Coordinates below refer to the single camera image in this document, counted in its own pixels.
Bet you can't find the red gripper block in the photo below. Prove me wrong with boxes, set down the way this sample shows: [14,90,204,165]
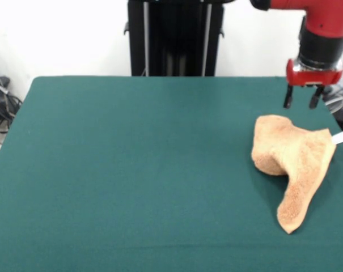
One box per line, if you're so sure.
[283,58,343,109]

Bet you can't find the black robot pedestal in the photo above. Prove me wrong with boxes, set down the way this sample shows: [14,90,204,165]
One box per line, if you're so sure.
[124,0,225,77]

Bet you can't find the tan terry towel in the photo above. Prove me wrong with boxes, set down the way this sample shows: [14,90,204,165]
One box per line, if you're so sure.
[251,113,343,235]

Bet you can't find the dark green table cloth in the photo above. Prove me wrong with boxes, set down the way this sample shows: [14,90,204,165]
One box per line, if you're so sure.
[0,75,343,272]

